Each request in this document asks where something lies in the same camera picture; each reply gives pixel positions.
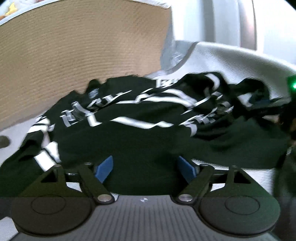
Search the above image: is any white plush duck toy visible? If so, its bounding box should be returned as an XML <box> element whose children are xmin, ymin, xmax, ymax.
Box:
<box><xmin>1</xmin><ymin>1</ymin><xmax>18</xmax><ymax>20</ymax></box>

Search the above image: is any woven tan upright mattress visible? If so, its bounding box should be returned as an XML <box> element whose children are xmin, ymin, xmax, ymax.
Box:
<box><xmin>1</xmin><ymin>1</ymin><xmax>171</xmax><ymax>129</ymax></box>

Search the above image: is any grey patterned bed sheet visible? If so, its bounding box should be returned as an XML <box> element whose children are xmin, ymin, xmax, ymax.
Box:
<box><xmin>160</xmin><ymin>23</ymin><xmax>198</xmax><ymax>73</ymax></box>

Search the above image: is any black printed sweatshirt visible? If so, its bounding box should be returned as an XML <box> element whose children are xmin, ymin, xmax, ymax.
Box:
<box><xmin>1</xmin><ymin>72</ymin><xmax>288</xmax><ymax>198</ymax></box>

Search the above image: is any grey tabby cat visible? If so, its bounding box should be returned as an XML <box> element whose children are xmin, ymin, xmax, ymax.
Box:
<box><xmin>0</xmin><ymin>136</ymin><xmax>11</xmax><ymax>149</ymax></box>

